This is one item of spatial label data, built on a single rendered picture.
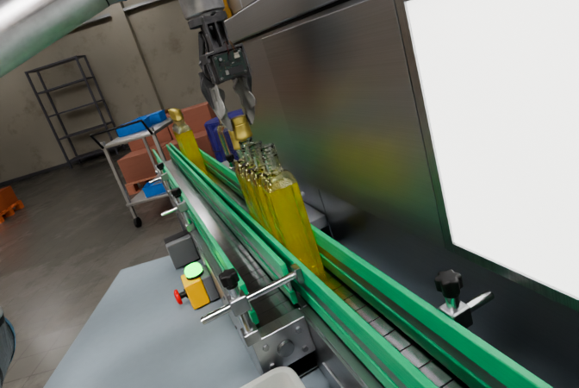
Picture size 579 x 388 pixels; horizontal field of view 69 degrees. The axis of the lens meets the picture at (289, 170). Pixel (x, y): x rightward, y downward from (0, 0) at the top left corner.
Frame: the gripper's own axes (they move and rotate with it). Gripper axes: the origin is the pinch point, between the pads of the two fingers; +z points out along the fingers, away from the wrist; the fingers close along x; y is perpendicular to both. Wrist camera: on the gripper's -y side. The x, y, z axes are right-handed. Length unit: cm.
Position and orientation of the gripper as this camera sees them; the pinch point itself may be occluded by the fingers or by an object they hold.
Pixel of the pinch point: (239, 121)
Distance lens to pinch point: 85.1
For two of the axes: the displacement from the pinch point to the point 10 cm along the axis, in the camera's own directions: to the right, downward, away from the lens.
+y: 3.6, 1.8, -9.2
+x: 8.9, -3.6, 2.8
